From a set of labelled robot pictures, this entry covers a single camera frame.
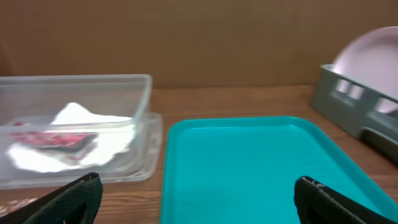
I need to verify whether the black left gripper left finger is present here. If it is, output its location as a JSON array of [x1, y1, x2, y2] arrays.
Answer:
[[1, 172, 103, 224]]

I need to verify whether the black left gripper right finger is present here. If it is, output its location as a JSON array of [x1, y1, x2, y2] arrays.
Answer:
[[294, 176, 397, 224]]

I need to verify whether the red snack wrapper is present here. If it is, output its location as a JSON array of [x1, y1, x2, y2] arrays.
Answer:
[[9, 131, 98, 153]]

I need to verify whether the pink plate with rice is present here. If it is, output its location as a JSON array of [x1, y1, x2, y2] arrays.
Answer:
[[332, 26, 397, 100]]

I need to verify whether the grey dishwasher rack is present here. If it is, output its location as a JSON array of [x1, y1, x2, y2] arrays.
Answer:
[[311, 65, 397, 164]]

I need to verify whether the clear plastic bin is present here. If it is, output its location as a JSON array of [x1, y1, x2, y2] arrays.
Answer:
[[1, 75, 162, 189]]

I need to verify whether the white napkin in bin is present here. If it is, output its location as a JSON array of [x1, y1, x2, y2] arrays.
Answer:
[[1, 102, 136, 174]]

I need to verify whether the teal plastic tray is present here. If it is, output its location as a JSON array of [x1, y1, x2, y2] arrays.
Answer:
[[160, 116, 397, 224]]

